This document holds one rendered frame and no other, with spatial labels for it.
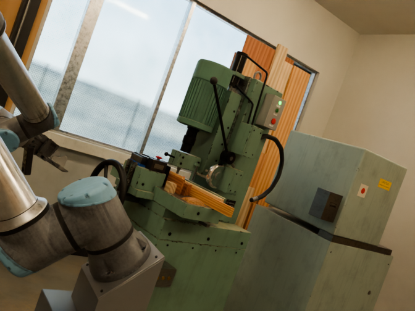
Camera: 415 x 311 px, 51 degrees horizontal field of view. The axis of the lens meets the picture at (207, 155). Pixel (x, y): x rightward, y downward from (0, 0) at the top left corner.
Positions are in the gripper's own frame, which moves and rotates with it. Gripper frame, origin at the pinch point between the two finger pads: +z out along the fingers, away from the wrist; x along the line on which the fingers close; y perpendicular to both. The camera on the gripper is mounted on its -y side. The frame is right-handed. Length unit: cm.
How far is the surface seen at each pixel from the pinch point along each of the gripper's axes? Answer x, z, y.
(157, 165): -19.5, 24.2, 23.9
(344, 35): 87, 205, 261
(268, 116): -29, 55, 76
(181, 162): -15, 39, 33
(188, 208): -42, 31, 15
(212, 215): -43, 46, 20
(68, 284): 67, 89, -58
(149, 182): -19.4, 26.3, 16.4
